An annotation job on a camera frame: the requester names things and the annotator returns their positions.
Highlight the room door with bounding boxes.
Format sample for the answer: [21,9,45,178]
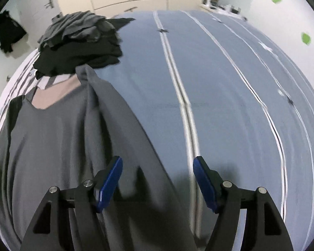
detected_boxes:
[14,0,63,24]

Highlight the crumpled grey garment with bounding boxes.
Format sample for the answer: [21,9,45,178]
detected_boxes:
[38,10,135,49]

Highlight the black garment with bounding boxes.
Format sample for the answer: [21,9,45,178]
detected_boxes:
[33,40,124,80]

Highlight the grey shirt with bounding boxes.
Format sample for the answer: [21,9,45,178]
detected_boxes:
[0,64,199,251]

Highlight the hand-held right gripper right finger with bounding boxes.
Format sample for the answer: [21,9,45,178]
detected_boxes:
[193,156,295,251]

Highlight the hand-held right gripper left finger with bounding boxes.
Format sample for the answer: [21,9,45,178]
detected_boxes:
[20,155,123,251]

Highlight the striped patchwork bed cover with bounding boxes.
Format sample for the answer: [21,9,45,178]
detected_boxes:
[0,10,314,251]

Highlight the dark hanging clothes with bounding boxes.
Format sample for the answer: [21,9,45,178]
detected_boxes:
[0,10,27,53]

